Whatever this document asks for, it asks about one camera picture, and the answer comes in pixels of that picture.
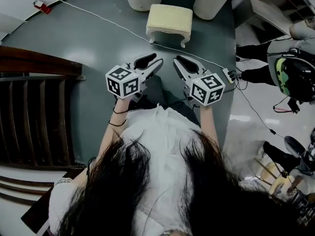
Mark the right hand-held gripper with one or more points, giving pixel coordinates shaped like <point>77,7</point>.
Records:
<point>208,90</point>

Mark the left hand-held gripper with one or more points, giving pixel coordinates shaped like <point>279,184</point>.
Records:
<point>123,82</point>

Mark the cream upholstered stool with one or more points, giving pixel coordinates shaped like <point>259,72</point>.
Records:
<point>169,16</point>

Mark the person's left forearm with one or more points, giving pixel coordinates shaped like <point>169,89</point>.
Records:
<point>115,134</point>

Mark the person's right forearm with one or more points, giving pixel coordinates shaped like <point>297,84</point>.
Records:
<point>208,124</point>

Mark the person's black trousers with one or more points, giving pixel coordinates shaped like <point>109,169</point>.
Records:
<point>157,95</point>

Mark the white power strip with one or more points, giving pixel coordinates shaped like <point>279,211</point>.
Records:
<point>227,74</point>

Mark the black wrist band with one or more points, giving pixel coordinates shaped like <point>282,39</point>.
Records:
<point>115,125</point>
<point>119,112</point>

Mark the person's white blouse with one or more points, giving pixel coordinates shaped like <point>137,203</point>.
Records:
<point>162,144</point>

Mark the grey wooden shelf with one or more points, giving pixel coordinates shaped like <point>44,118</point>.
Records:
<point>265,8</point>

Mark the pink floor tape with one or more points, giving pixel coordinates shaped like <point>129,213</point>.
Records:
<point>283,109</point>

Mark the black backpack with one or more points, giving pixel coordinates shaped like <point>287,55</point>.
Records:
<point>300,80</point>

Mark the red fire extinguisher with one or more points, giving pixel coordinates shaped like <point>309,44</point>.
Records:
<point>44,7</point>

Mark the grey chair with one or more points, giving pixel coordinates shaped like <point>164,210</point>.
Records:
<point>295,144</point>

